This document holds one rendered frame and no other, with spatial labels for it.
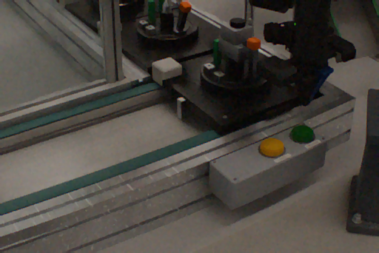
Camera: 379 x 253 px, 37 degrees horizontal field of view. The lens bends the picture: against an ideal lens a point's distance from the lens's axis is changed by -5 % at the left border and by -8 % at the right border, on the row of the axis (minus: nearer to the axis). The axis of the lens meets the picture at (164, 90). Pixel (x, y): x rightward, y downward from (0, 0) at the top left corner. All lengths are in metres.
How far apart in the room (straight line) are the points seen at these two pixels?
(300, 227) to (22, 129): 0.53
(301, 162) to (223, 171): 0.15
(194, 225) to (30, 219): 0.28
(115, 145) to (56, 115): 0.13
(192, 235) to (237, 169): 0.13
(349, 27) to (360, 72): 0.24
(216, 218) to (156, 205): 0.11
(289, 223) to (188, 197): 0.18
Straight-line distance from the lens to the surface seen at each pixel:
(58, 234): 0.91
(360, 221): 1.01
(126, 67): 1.27
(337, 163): 1.16
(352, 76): 1.48
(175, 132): 1.12
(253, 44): 1.10
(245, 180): 0.95
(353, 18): 1.32
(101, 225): 0.93
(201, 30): 1.39
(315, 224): 1.02
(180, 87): 1.16
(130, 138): 1.11
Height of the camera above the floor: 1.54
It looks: 30 degrees down
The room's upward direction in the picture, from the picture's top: 1 degrees counter-clockwise
